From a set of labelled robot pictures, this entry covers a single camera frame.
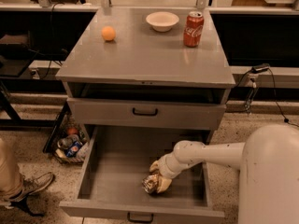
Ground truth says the blue pepsi can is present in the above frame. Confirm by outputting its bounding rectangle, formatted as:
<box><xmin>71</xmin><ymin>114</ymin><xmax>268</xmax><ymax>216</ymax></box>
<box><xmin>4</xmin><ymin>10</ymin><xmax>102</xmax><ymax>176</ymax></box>
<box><xmin>65</xmin><ymin>141</ymin><xmax>82</xmax><ymax>158</ymax></box>

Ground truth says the black power adapter with cable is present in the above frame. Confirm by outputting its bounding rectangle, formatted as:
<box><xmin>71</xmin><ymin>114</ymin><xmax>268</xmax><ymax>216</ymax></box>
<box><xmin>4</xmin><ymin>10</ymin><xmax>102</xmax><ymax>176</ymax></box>
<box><xmin>235</xmin><ymin>63</ymin><xmax>298</xmax><ymax>127</ymax></box>

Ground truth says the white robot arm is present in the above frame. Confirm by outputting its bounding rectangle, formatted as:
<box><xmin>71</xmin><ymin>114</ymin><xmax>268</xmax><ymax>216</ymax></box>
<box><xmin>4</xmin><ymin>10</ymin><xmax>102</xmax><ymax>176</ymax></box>
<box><xmin>149</xmin><ymin>124</ymin><xmax>299</xmax><ymax>224</ymax></box>

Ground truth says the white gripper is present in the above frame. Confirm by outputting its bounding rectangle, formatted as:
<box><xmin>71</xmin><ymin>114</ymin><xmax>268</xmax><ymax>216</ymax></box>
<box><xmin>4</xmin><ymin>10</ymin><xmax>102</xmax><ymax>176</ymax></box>
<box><xmin>149</xmin><ymin>153</ymin><xmax>184</xmax><ymax>193</ymax></box>

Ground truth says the closed grey upper drawer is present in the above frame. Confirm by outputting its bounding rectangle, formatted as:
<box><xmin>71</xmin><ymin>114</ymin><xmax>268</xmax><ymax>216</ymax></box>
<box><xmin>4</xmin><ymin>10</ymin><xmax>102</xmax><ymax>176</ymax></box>
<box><xmin>67</xmin><ymin>98</ymin><xmax>226</xmax><ymax>131</ymax></box>

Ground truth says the red cola can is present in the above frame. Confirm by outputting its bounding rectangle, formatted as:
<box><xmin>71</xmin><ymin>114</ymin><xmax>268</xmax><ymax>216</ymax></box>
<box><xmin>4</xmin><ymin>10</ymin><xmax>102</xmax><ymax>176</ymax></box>
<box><xmin>183</xmin><ymin>11</ymin><xmax>204</xmax><ymax>48</ymax></box>

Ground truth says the beige trouser leg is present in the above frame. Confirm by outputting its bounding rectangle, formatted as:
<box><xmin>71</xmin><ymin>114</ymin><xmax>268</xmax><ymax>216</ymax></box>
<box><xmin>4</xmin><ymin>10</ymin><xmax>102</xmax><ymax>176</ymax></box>
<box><xmin>0</xmin><ymin>139</ymin><xmax>23</xmax><ymax>200</ymax></box>

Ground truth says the white bowl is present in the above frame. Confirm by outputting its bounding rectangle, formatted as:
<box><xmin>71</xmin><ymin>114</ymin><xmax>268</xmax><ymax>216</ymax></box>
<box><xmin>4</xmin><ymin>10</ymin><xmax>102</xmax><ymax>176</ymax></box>
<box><xmin>146</xmin><ymin>11</ymin><xmax>179</xmax><ymax>33</ymax></box>

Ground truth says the black lower drawer handle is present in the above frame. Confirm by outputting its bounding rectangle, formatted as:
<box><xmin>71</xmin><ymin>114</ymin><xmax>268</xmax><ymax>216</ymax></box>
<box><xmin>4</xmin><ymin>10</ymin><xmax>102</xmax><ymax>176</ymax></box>
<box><xmin>127</xmin><ymin>212</ymin><xmax>154</xmax><ymax>224</ymax></box>

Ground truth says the black drawer handle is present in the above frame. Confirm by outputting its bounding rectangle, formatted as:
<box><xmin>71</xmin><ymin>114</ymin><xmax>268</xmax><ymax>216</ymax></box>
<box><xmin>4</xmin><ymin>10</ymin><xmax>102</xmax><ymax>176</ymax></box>
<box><xmin>127</xmin><ymin>212</ymin><xmax>154</xmax><ymax>224</ymax></box>
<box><xmin>132</xmin><ymin>108</ymin><xmax>159</xmax><ymax>117</ymax></box>

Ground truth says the grey drawer cabinet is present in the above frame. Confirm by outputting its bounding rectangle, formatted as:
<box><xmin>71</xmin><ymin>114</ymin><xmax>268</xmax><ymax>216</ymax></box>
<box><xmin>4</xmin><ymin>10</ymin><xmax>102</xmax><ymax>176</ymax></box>
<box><xmin>55</xmin><ymin>7</ymin><xmax>236</xmax><ymax>135</ymax></box>

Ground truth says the orange fruit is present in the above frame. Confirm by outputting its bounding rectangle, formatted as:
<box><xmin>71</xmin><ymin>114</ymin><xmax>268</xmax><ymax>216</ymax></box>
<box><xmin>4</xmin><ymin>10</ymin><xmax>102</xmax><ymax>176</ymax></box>
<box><xmin>101</xmin><ymin>26</ymin><xmax>116</xmax><ymax>41</ymax></box>

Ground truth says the open grey lower drawer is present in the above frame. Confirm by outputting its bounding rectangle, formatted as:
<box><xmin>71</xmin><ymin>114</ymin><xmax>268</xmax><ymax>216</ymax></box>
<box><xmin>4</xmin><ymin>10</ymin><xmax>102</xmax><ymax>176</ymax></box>
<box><xmin>60</xmin><ymin>126</ymin><xmax>224</xmax><ymax>224</ymax></box>

